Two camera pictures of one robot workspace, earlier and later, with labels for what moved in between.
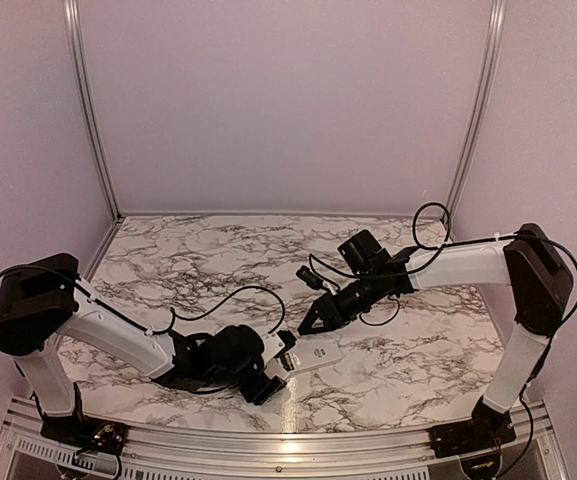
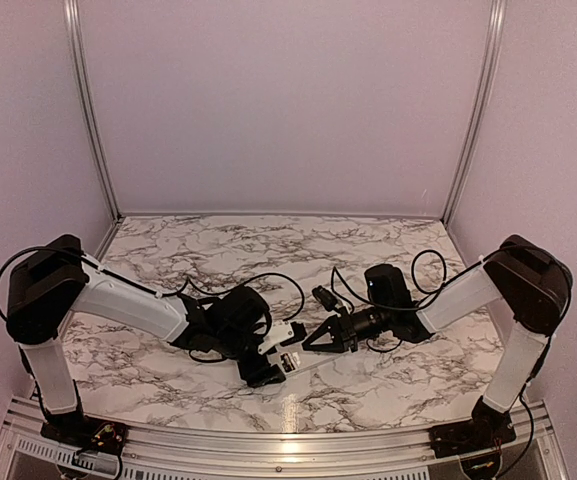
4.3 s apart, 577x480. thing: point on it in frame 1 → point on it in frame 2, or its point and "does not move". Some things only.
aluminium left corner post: [81, 78] does not move
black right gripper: [331, 312] → [342, 332]
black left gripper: [263, 390] → [261, 373]
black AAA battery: [287, 362] does not move
